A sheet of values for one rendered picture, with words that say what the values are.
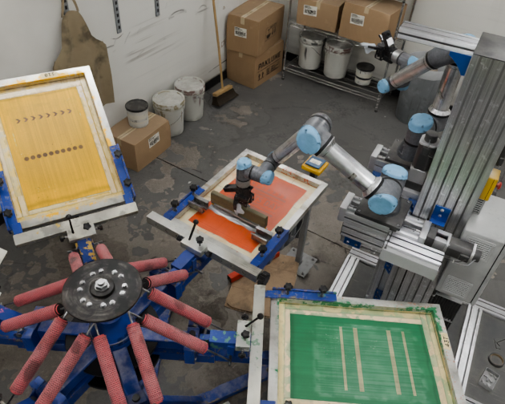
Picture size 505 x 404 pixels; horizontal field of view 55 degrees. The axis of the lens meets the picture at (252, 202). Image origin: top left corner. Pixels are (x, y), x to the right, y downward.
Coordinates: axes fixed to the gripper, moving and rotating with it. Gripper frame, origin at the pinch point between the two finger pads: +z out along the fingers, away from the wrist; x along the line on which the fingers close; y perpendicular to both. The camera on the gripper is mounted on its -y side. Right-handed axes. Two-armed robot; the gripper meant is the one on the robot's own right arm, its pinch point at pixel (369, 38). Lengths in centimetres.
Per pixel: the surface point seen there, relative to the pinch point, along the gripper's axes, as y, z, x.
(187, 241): 40, -31, -148
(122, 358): 39, -67, -199
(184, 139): 162, 179, -48
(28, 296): 23, -28, -219
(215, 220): 56, -16, -124
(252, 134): 171, 150, 14
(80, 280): 10, -45, -198
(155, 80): 115, 221, -49
